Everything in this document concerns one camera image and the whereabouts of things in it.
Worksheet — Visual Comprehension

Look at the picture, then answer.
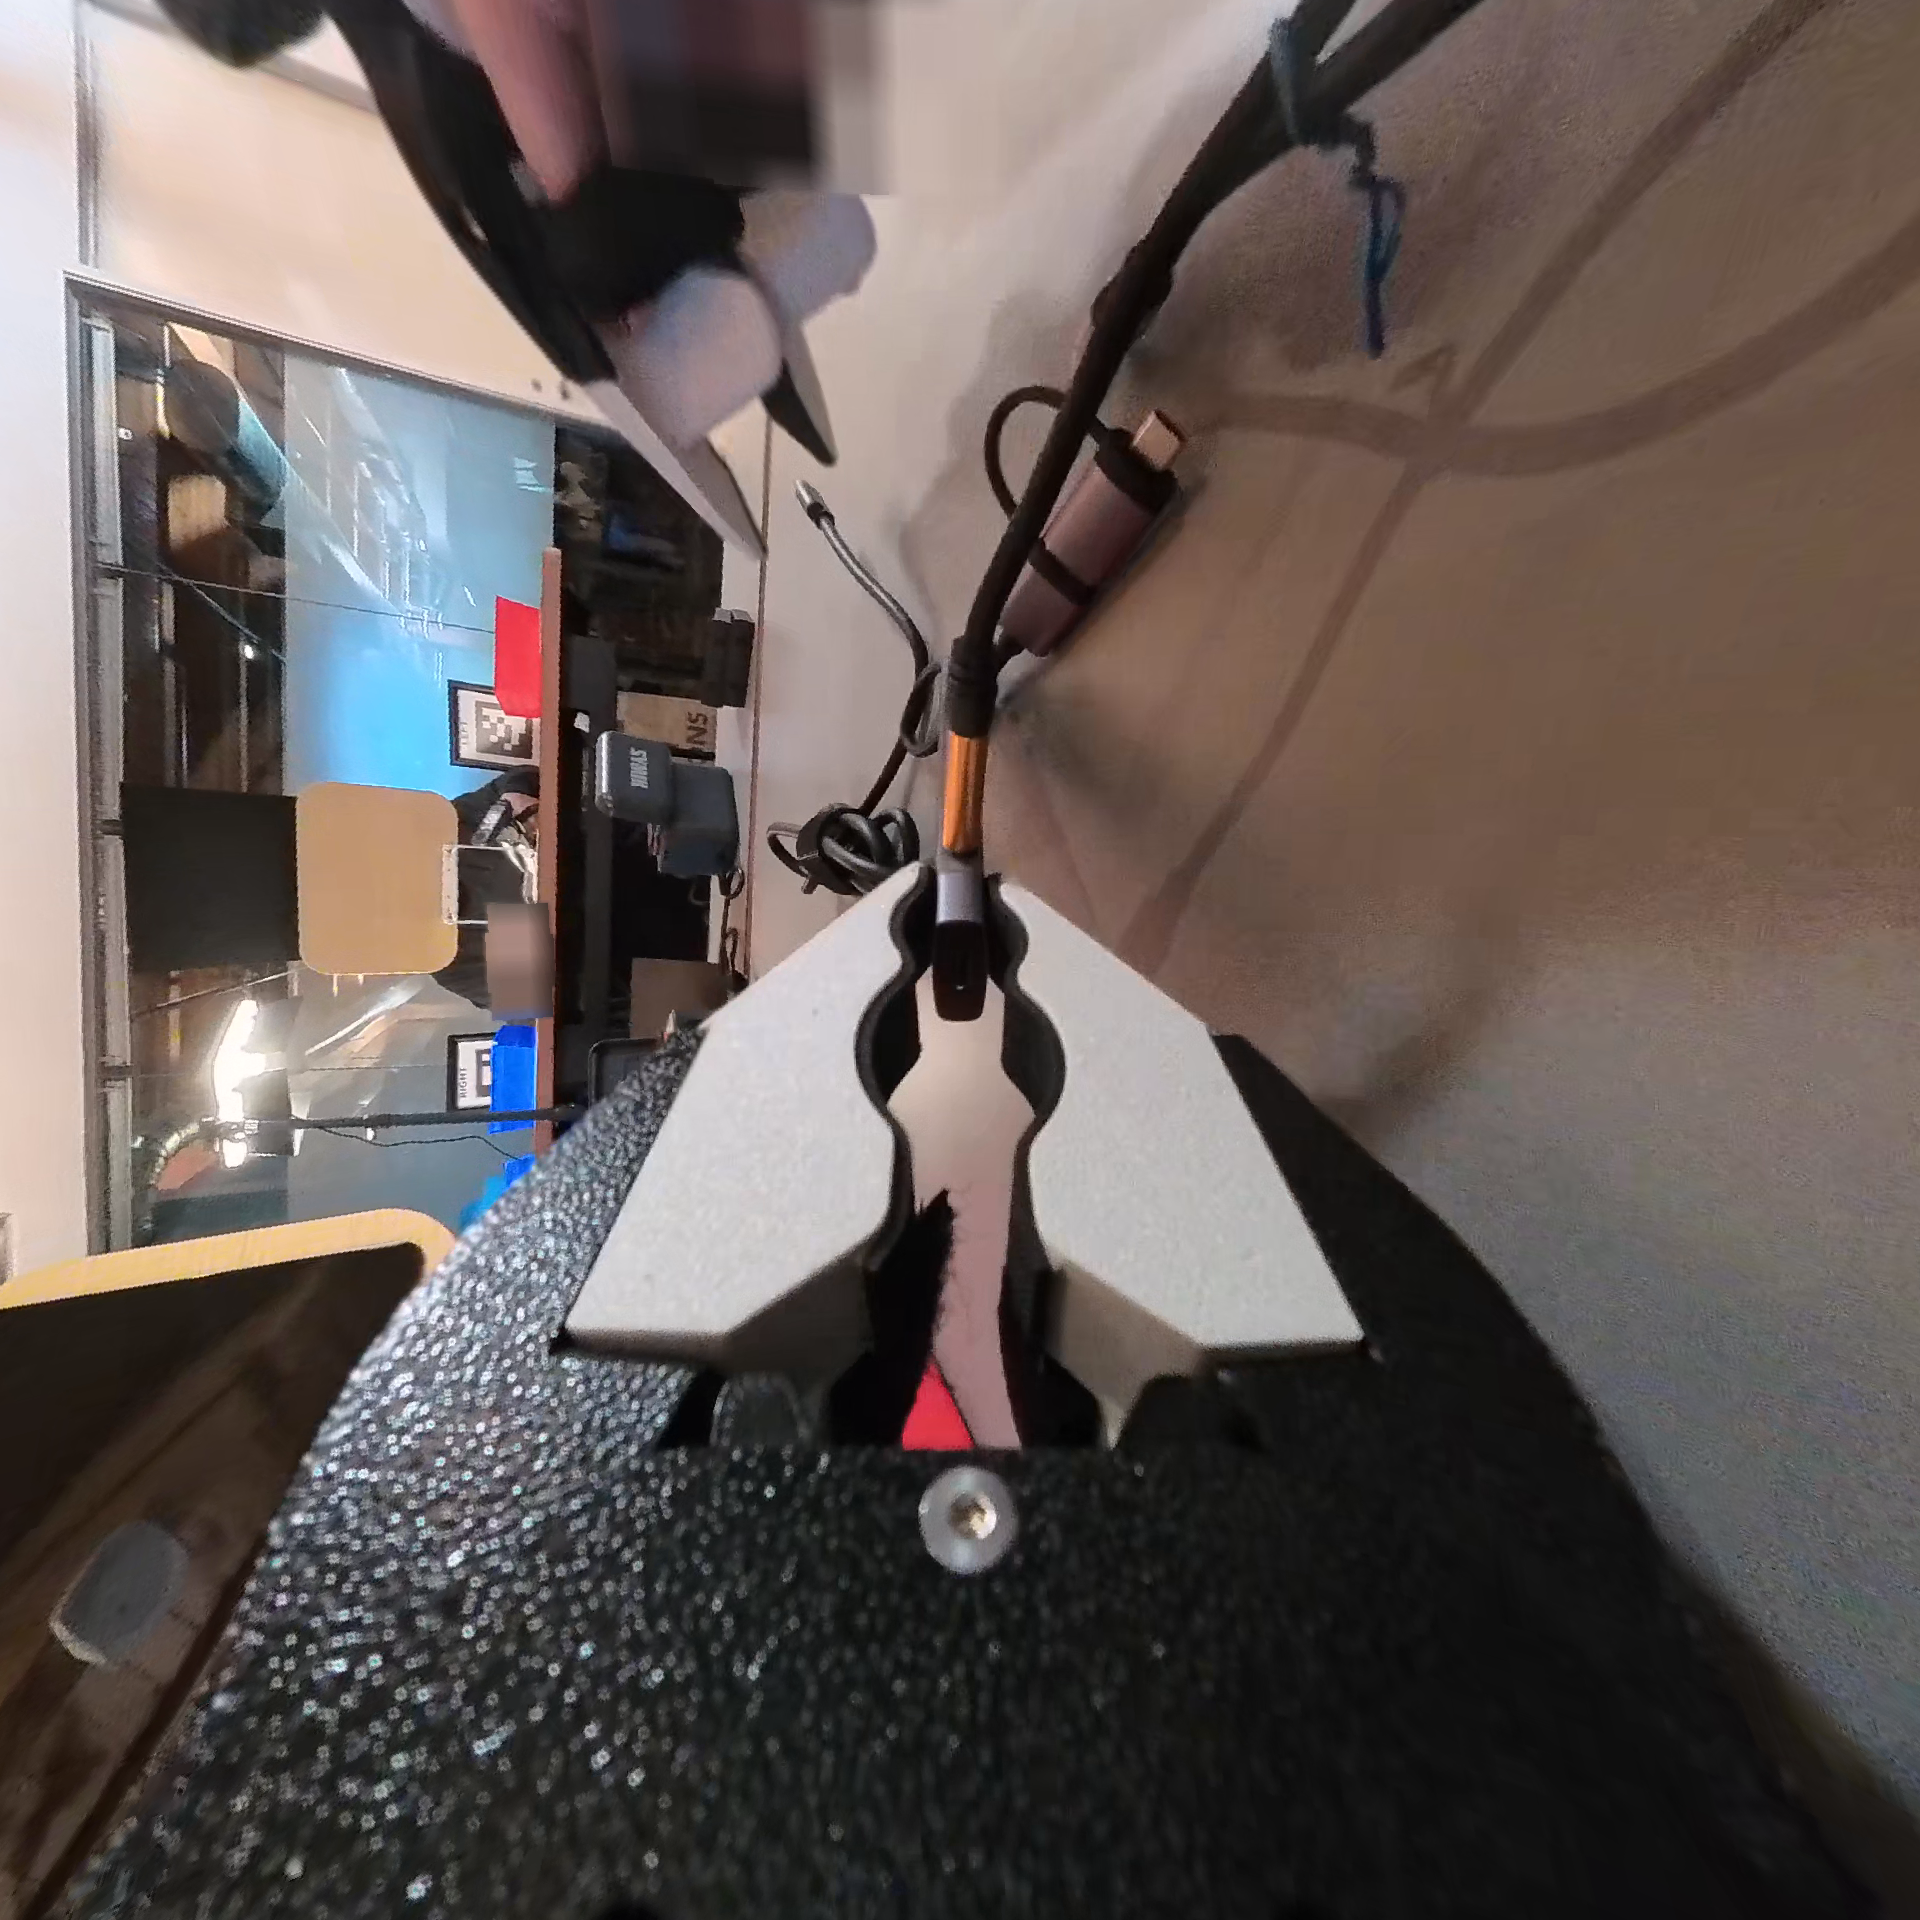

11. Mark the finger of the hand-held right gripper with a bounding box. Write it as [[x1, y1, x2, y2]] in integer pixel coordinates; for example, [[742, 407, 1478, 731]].
[[594, 274, 772, 560], [733, 191, 879, 469]]

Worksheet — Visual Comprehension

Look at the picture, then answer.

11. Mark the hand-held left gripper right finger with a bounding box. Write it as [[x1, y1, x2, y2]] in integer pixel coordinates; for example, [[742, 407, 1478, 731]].
[[992, 879, 1368, 1390]]

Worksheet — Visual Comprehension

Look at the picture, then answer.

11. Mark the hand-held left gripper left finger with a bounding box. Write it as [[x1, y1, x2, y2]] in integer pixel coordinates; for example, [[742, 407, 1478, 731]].
[[558, 872, 931, 1376]]

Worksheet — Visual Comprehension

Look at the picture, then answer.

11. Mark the black usb-c cable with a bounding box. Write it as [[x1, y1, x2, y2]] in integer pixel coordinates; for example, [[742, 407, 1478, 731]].
[[920, 0, 1486, 1023]]

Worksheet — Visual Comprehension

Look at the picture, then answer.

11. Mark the grey tethered adapter plug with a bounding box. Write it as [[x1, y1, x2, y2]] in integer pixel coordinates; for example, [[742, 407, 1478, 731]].
[[982, 386, 1190, 650]]

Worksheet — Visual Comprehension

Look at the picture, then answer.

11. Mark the person's right hand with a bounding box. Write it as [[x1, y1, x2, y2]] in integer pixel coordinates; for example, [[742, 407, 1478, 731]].
[[455, 0, 606, 207]]

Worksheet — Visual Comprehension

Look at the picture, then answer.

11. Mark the glass partition window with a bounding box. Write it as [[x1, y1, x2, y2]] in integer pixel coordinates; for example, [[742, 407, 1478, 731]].
[[68, 270, 772, 1250]]

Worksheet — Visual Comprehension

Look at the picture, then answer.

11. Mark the red box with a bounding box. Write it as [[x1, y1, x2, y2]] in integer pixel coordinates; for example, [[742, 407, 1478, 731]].
[[902, 1356, 976, 1454]]

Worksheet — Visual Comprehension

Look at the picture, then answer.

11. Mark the blue grey box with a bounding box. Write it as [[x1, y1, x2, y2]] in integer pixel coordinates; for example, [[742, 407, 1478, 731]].
[[657, 762, 737, 881]]

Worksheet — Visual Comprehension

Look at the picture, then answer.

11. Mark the beige chair back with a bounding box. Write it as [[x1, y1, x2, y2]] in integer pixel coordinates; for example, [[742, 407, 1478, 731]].
[[298, 782, 457, 979]]

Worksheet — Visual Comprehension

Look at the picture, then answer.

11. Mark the blue thread tie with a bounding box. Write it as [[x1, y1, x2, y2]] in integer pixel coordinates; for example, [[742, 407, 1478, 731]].
[[1269, 13, 1410, 363]]

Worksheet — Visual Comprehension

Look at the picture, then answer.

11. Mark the wooden chair with felt pad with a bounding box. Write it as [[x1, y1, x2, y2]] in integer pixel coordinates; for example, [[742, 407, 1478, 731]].
[[0, 1206, 455, 1920]]

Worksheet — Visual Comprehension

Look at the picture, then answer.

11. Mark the black cable bundle with jack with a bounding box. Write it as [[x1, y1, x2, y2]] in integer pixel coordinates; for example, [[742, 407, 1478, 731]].
[[768, 479, 946, 904]]

